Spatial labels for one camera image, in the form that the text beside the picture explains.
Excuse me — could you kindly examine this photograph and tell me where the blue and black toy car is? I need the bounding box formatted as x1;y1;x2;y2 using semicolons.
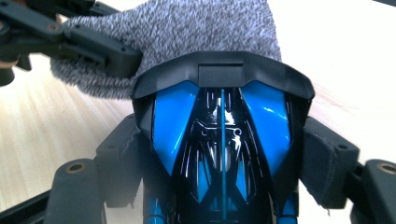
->
130;50;317;224

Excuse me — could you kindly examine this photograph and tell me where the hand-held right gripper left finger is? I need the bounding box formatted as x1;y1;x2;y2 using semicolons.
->
95;113;145;208

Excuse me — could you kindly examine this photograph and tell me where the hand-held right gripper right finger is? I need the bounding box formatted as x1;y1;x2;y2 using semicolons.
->
300;116;361;210

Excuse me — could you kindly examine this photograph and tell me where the grey knitted cloth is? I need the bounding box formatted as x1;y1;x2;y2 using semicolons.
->
49;0;283;101

